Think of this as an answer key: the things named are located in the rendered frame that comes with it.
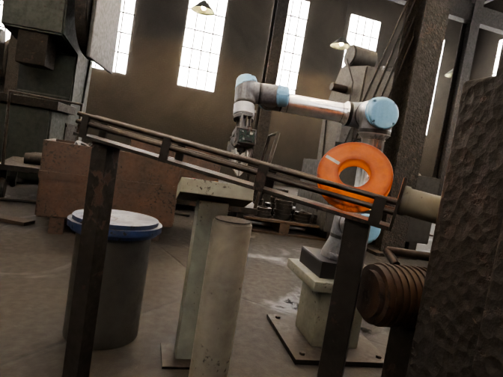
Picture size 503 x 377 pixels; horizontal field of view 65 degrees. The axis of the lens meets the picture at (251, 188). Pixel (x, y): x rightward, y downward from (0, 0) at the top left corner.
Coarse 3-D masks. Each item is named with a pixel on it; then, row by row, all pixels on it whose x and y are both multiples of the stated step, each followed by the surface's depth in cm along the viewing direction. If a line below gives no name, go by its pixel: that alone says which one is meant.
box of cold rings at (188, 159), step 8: (136, 144) 428; (144, 144) 430; (176, 144) 440; (152, 152) 433; (200, 152) 449; (184, 160) 445; (192, 160) 448; (200, 160) 450; (208, 168) 454; (216, 168) 457; (184, 176) 447; (192, 176) 450; (200, 176) 452; (192, 208) 485
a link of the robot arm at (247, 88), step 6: (240, 78) 140; (246, 78) 139; (252, 78) 140; (240, 84) 139; (246, 84) 139; (252, 84) 139; (258, 84) 140; (240, 90) 138; (246, 90) 138; (252, 90) 138; (258, 90) 139; (240, 96) 138; (246, 96) 137; (252, 96) 138; (258, 96) 139; (234, 102) 139; (252, 102) 138
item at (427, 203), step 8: (408, 192) 76; (416, 192) 76; (424, 192) 77; (400, 200) 76; (408, 200) 76; (416, 200) 76; (424, 200) 75; (432, 200) 75; (400, 208) 76; (408, 208) 76; (416, 208) 76; (424, 208) 75; (432, 208) 74; (416, 216) 77; (424, 216) 76; (432, 216) 75
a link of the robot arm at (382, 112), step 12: (360, 108) 148; (372, 108) 139; (384, 108) 140; (396, 108) 140; (360, 120) 146; (372, 120) 140; (384, 120) 140; (396, 120) 140; (360, 132) 145; (372, 132) 142; (384, 132) 141; (372, 144) 143; (384, 144) 145; (360, 168) 146; (360, 180) 146; (372, 228) 143; (372, 240) 145
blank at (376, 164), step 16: (352, 144) 85; (368, 144) 85; (320, 160) 85; (336, 160) 84; (352, 160) 84; (368, 160) 83; (384, 160) 82; (320, 176) 83; (336, 176) 83; (384, 176) 81; (336, 192) 81; (384, 192) 79; (352, 208) 80
